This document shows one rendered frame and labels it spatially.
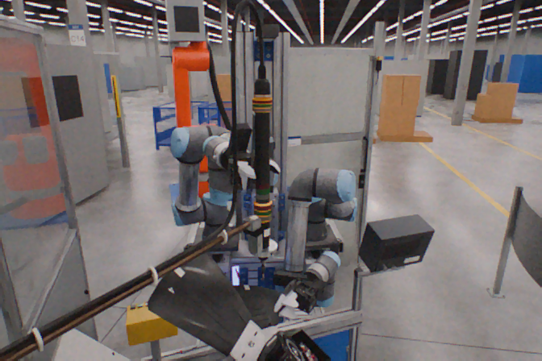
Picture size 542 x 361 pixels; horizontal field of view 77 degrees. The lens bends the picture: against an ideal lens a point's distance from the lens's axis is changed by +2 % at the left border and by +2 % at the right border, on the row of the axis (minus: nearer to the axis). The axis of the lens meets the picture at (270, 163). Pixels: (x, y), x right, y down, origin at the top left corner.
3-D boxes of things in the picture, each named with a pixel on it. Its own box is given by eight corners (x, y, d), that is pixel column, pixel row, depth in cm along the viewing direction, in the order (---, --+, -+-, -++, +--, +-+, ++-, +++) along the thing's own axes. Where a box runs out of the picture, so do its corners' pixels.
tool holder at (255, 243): (260, 265, 76) (260, 225, 73) (237, 255, 80) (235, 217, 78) (283, 248, 83) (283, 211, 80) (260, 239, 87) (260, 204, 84)
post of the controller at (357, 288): (355, 312, 146) (358, 271, 141) (351, 307, 149) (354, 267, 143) (360, 310, 147) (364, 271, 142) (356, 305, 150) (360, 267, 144)
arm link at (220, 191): (248, 199, 105) (248, 165, 102) (213, 205, 100) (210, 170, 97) (239, 190, 112) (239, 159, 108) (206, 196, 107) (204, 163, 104)
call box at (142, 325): (128, 350, 114) (125, 324, 110) (131, 329, 123) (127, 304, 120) (178, 338, 118) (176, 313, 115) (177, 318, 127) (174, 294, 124)
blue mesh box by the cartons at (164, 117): (155, 150, 758) (150, 105, 729) (178, 138, 878) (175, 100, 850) (193, 151, 745) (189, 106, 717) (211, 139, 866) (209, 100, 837)
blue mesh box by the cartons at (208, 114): (198, 151, 752) (195, 106, 724) (218, 139, 869) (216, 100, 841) (236, 153, 735) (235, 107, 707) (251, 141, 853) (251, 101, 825)
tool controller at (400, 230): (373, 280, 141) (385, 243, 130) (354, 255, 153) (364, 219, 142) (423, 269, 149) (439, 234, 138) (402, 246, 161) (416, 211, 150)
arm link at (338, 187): (328, 197, 176) (314, 163, 127) (358, 201, 172) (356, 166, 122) (326, 220, 173) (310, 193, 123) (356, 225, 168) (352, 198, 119)
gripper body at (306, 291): (310, 296, 103) (327, 276, 112) (286, 284, 107) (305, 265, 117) (307, 316, 106) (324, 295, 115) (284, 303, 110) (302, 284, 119)
